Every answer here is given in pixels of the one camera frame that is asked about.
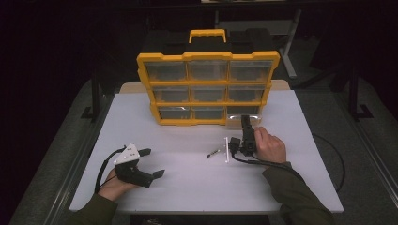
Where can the person's left hand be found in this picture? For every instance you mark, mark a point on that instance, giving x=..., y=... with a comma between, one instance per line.
x=114, y=187

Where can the clear plastic drawer bin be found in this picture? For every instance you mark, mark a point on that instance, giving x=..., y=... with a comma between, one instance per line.
x=234, y=122

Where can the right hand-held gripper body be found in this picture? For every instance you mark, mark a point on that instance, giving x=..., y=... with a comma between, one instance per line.
x=247, y=142

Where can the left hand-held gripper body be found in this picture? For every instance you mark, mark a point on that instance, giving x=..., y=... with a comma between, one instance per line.
x=133, y=175

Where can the small screw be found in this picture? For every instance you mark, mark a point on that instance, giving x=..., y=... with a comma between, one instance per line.
x=213, y=153

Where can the grid of clear drawers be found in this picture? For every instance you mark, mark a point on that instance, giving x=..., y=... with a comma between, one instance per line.
x=207, y=70

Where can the person's right hand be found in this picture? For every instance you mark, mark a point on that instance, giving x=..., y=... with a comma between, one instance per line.
x=271, y=146

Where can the yellow black organizer cabinet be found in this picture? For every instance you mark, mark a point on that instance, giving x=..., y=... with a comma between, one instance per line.
x=206, y=56

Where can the black metal stand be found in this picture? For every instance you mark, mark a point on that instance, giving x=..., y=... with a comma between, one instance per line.
x=95, y=100
x=353, y=100

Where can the aluminium frame rail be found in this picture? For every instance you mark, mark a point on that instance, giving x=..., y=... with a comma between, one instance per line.
x=372, y=156
x=78, y=162

